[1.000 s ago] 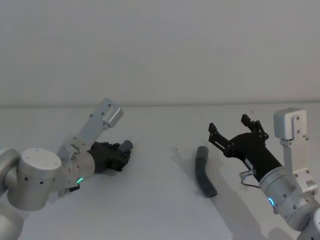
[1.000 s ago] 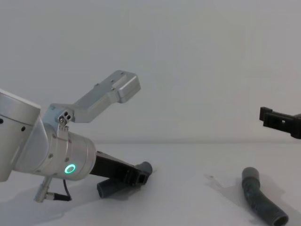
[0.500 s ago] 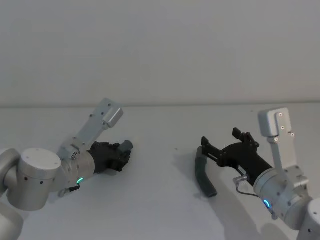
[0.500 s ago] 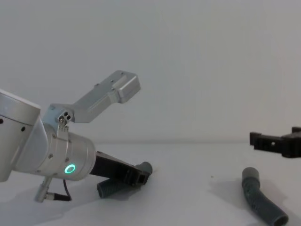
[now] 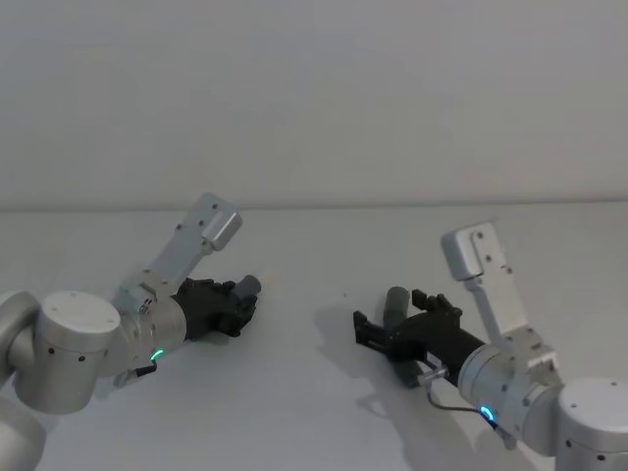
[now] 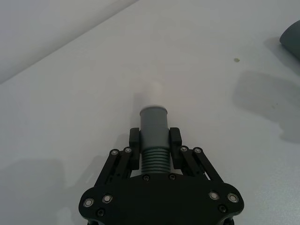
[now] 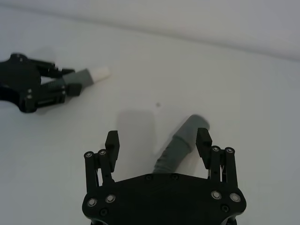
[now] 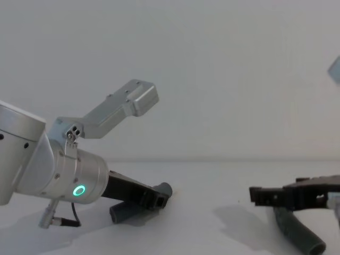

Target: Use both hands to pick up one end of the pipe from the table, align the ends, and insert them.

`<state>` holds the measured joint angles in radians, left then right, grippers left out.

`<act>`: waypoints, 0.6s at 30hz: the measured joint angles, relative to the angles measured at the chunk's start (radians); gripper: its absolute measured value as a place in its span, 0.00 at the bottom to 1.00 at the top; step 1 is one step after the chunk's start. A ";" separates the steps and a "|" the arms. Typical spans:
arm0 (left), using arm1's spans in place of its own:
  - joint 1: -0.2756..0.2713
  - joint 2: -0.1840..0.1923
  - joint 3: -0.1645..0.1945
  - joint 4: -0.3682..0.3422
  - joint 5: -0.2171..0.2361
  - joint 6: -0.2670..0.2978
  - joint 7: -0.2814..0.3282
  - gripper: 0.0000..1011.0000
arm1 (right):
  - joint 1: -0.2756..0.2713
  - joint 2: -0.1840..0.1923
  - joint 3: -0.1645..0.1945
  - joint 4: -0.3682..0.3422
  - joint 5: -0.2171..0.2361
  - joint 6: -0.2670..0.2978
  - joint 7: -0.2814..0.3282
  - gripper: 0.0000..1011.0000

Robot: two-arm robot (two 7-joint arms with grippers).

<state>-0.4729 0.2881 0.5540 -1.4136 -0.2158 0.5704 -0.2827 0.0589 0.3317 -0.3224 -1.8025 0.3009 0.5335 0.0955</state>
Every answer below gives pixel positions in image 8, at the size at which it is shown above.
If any thin dark cable silver plug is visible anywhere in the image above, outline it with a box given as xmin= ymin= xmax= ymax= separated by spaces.
xmin=38 ymin=199 xmax=82 ymax=230

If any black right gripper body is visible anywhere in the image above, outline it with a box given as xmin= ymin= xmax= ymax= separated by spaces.
xmin=282 ymin=175 xmax=340 ymax=213

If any white table cloth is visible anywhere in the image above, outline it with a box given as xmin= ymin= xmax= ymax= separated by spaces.
xmin=0 ymin=158 xmax=340 ymax=255

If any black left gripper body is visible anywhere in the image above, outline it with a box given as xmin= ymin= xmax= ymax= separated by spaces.
xmin=100 ymin=169 xmax=170 ymax=211

